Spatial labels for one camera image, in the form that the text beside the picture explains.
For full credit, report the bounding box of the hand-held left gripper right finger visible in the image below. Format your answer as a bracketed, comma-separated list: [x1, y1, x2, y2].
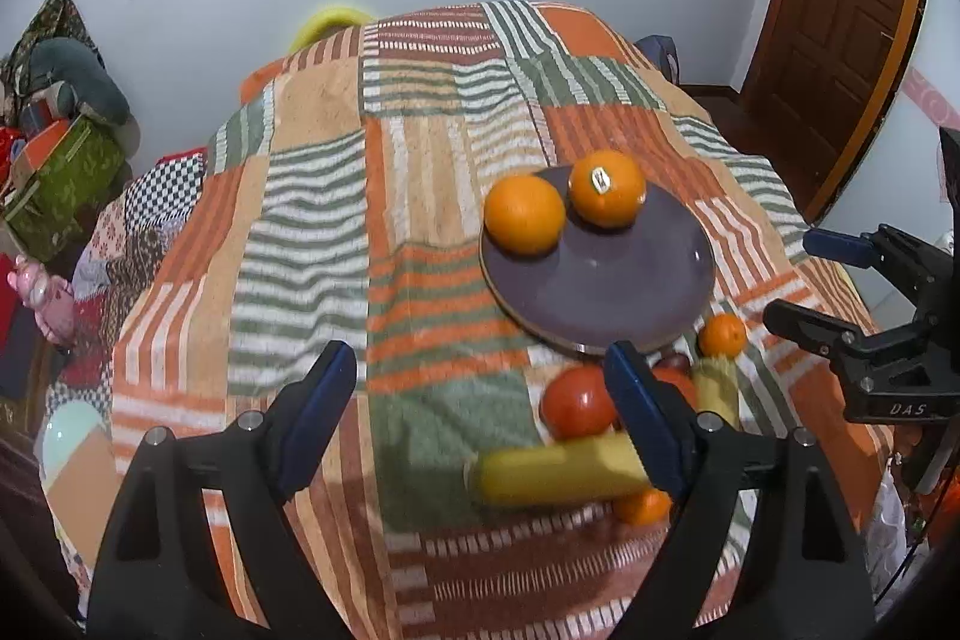
[604, 340, 878, 640]

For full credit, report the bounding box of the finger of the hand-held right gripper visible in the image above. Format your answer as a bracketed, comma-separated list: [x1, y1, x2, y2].
[802, 223, 940, 313]
[763, 299, 912, 380]

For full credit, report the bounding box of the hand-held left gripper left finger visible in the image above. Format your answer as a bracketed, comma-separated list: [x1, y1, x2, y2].
[86, 340, 357, 640]

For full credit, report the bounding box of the small red tomato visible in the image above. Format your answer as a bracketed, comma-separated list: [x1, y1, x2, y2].
[652, 368, 700, 417]

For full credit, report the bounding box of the large red tomato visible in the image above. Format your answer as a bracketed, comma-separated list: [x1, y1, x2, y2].
[540, 365, 620, 442]

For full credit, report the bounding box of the yellow sugarcane piece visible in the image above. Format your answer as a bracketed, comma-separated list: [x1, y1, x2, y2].
[466, 434, 650, 506]
[691, 355, 741, 431]

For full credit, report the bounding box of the small mandarin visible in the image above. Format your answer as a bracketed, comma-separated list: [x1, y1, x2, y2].
[697, 314, 749, 360]
[613, 488, 674, 527]

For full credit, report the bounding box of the purple ceramic plate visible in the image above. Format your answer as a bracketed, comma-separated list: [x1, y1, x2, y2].
[478, 164, 717, 356]

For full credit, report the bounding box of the striped patchwork blanket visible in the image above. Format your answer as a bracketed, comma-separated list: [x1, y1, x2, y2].
[41, 0, 897, 640]

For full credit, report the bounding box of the large orange with sticker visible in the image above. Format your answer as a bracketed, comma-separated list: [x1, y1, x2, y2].
[568, 149, 647, 229]

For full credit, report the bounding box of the brown wooden door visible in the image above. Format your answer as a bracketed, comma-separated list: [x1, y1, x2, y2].
[739, 0, 936, 223]

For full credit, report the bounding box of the plain large orange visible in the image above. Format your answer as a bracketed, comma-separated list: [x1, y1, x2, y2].
[484, 175, 566, 256]

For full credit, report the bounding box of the blue bag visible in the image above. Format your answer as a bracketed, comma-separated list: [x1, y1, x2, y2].
[636, 34, 682, 85]

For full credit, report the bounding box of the checkered cloth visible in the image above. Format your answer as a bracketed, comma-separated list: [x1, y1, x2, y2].
[124, 149, 209, 223]

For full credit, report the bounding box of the pink toy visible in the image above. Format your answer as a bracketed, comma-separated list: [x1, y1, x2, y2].
[7, 257, 76, 345]

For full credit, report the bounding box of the green patterned box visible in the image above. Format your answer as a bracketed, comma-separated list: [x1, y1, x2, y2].
[0, 115, 126, 264]

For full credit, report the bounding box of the orange cardboard box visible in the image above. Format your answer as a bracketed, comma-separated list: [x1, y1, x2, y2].
[11, 119, 81, 184]

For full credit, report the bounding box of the yellow fluffy object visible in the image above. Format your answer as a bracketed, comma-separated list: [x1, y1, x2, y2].
[291, 6, 376, 52]

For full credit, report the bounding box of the red plastic bag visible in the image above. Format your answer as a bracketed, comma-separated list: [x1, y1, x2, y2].
[0, 126, 31, 191]

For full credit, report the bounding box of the grey plush toy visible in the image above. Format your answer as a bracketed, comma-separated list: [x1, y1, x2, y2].
[26, 38, 132, 129]

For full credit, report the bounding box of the dark floral bag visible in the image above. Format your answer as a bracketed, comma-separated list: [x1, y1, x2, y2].
[0, 0, 102, 79]

